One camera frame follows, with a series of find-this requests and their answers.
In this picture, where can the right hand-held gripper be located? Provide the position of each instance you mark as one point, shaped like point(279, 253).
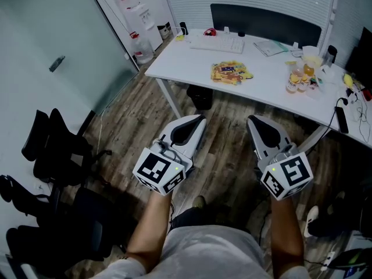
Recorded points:
point(290, 176)

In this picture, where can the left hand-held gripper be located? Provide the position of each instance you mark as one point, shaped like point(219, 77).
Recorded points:
point(158, 173)

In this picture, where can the yellow printed cloth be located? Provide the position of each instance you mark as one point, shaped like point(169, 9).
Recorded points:
point(231, 73)

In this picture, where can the person's left forearm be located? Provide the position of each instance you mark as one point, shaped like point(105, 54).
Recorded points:
point(151, 228)

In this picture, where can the person's right forearm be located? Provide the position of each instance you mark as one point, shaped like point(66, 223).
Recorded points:
point(286, 234)

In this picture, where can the red round object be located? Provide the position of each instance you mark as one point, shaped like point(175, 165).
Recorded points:
point(210, 32)

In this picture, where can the black trash bin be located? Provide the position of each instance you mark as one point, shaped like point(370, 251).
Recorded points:
point(200, 97)

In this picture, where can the orange juice bottle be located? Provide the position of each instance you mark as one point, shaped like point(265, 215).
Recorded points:
point(292, 83)
point(304, 83)

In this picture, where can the person's shoe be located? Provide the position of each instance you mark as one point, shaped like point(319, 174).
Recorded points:
point(311, 219)
point(199, 201)

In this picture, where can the black power strip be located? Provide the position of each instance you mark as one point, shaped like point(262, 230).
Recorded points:
point(342, 120)

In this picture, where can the person's black shorts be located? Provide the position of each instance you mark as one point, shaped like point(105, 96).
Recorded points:
point(191, 216)

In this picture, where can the small clear box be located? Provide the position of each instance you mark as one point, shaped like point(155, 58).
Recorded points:
point(297, 53)

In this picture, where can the gray plastic zip pouch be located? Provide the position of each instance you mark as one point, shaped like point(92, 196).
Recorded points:
point(268, 48)

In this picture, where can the clear bag with plush toy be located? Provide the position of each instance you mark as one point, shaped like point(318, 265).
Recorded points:
point(312, 57)

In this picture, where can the white keyboard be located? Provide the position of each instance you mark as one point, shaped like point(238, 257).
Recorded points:
point(218, 44)

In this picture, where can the clear water jug red cap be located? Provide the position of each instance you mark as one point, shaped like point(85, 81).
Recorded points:
point(143, 49)

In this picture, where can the yellow note card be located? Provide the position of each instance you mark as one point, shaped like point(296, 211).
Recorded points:
point(180, 38)

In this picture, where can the small white stand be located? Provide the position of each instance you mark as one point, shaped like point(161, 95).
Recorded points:
point(226, 30)
point(296, 46)

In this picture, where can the small yellow toy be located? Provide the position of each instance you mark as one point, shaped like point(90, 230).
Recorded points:
point(348, 80)

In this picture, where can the small waste bin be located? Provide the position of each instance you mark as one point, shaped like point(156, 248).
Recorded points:
point(164, 32)

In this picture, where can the black cylinder speaker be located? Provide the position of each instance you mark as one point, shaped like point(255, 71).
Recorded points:
point(183, 28)

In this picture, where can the dark insulated bottle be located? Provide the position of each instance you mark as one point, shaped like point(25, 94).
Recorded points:
point(330, 54)

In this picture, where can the small black round object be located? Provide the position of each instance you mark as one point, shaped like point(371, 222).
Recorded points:
point(241, 34)

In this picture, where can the white water dispenser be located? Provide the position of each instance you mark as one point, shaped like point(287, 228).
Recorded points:
point(145, 25)

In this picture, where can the black monitor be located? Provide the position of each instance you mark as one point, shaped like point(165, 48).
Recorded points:
point(261, 22)
point(361, 54)

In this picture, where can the person's light shirt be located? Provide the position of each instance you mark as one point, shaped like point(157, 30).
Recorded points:
point(209, 254)

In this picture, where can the white power strip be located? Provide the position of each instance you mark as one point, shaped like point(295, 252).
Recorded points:
point(328, 261)

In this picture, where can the dark bag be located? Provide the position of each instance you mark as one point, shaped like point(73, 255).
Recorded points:
point(351, 263)

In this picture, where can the frosted glass door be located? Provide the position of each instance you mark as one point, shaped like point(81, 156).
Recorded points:
point(58, 25)

